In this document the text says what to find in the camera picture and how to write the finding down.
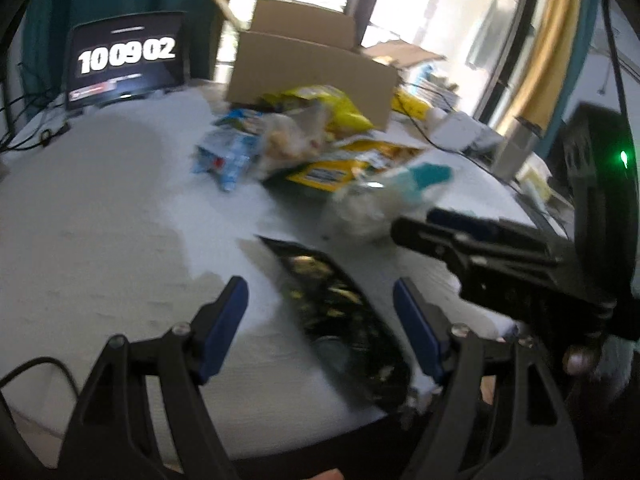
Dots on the steel tumbler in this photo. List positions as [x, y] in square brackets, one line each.
[515, 155]

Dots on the yellow tissue pack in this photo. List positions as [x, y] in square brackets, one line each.
[535, 180]

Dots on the white plastic basket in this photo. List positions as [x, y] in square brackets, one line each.
[440, 90]

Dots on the black window frame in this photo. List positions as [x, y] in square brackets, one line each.
[367, 0]

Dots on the clear bag round snacks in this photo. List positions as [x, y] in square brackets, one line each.
[287, 137]

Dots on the yellow crinkled snack packet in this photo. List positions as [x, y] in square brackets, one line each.
[320, 175]

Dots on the black tablet clock display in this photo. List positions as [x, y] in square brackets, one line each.
[125, 60]

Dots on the yellow duck print pack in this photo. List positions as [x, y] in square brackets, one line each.
[412, 105]

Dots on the black yellow snack packet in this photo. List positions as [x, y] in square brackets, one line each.
[340, 320]

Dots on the grey hanging cloth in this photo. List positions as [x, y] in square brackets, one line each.
[482, 35]

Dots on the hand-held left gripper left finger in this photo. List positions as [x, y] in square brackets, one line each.
[225, 327]

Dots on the blue cartoon snack packet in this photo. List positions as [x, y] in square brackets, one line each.
[225, 157]

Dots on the white plastic device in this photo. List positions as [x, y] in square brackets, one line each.
[460, 130]

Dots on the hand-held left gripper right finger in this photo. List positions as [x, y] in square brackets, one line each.
[417, 325]

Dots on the yellow curtain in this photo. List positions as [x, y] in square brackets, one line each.
[545, 50]

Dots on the teal white clear packet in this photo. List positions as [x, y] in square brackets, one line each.
[360, 210]

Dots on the cardboard box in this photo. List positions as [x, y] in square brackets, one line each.
[300, 75]

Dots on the yellow puffed snack bag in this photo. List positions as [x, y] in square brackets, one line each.
[340, 107]

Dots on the person's left hand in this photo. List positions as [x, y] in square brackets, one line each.
[327, 475]

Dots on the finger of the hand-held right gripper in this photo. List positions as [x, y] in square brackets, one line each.
[430, 237]
[465, 220]

